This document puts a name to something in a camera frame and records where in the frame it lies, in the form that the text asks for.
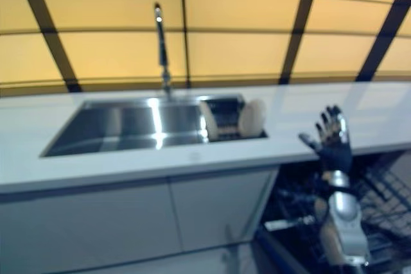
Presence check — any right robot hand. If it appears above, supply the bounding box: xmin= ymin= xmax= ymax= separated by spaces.
xmin=298 ymin=105 xmax=353 ymax=172

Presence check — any beige ceramic plate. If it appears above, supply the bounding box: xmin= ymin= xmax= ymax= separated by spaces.
xmin=201 ymin=102 xmax=220 ymax=142
xmin=240 ymin=99 xmax=267 ymax=137

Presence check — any open black dishwasher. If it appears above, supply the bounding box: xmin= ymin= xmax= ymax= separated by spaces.
xmin=256 ymin=151 xmax=411 ymax=274

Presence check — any black dish drying rack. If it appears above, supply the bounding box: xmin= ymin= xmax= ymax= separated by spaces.
xmin=200 ymin=96 xmax=269 ymax=142

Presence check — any white cabinet door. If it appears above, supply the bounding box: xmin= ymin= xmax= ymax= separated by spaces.
xmin=0 ymin=176 xmax=184 ymax=274
xmin=168 ymin=169 xmax=279 ymax=255

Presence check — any chrome gooseneck kitchen faucet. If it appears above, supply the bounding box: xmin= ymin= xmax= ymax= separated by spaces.
xmin=153 ymin=3 xmax=173 ymax=98

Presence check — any stainless steel sink basin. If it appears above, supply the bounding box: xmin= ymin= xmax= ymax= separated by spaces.
xmin=40 ymin=94 xmax=269 ymax=158

